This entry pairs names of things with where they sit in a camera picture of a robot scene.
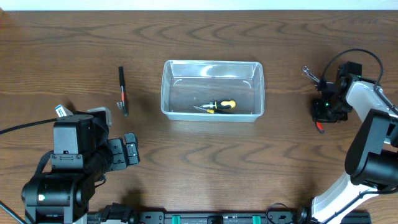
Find stubby yellow black screwdriver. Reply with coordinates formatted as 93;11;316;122
201;100;236;110

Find slim yellow black screwdriver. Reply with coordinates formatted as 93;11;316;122
193;106;224;114

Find red handled pliers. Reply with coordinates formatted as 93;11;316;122
315;122;325;134

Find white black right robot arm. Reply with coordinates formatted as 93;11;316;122
306;81;397;223

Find black mounting rail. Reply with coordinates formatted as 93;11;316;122
86;202;373;224

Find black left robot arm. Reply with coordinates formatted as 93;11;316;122
21;110;140;223

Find silver combination wrench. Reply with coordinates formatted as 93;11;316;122
302;66;320;84

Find small black orange hammer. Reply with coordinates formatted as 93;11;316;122
117;67;129;117

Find clear plastic container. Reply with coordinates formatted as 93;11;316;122
160;60;265;122

